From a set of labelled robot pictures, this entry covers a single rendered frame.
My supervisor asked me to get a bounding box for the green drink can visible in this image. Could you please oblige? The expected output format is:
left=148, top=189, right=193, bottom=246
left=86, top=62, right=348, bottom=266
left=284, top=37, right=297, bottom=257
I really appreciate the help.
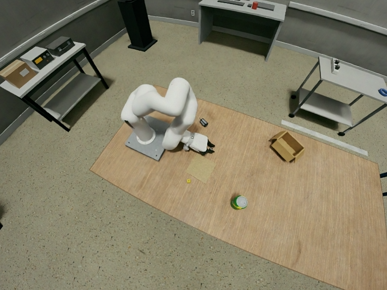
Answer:
left=230, top=196, right=248, bottom=210

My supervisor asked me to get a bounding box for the brown cardboard box with flaps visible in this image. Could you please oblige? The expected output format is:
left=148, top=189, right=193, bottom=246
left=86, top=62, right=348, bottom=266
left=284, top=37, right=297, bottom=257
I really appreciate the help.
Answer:
left=271, top=131, right=305, bottom=163

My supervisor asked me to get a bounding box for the beige square mat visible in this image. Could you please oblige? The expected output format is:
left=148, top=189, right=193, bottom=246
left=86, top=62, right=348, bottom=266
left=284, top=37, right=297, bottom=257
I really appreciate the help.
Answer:
left=186, top=153, right=216, bottom=183

